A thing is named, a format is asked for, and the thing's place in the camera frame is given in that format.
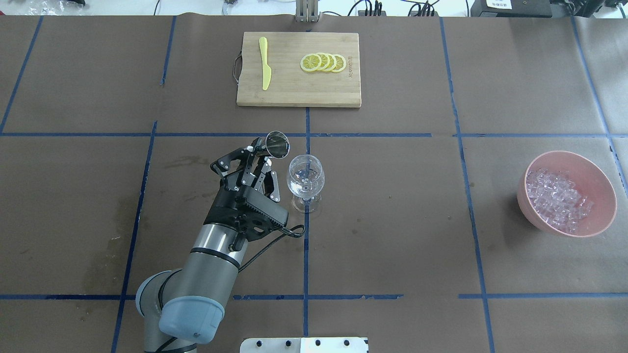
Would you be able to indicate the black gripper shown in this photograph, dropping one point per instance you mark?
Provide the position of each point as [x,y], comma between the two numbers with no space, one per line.
[220,205]

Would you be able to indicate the steel jigger measuring cup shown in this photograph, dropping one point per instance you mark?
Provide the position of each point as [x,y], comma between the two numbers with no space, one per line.
[274,145]

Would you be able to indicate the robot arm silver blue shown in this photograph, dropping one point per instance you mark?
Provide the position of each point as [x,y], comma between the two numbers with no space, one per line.
[183,308]

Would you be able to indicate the clear wine glass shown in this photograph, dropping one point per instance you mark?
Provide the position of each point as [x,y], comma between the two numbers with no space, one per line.
[306,179]

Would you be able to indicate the clear ice cubes pile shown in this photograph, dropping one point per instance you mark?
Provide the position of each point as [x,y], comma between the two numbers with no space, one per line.
[555,198]

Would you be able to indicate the bamboo cutting board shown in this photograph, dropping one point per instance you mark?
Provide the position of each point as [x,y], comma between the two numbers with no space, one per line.
[292,87]

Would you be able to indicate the lemon slices row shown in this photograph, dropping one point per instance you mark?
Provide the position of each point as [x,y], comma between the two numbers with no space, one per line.
[323,62]

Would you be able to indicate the yellow plastic knife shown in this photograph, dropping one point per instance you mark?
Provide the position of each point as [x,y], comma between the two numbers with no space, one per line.
[266,69]

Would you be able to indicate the clear plastic bag with tools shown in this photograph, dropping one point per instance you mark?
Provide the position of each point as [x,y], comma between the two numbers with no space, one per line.
[53,7]

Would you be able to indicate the black box with label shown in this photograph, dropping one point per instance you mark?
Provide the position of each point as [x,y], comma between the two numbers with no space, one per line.
[511,8]

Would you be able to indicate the pink bowl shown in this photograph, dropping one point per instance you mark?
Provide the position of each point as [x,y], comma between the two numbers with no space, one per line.
[590,180]

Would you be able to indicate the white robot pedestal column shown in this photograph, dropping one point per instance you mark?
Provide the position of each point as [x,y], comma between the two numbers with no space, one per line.
[305,345]

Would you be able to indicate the aluminium frame post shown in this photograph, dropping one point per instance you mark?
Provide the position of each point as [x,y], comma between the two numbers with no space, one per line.
[307,11]

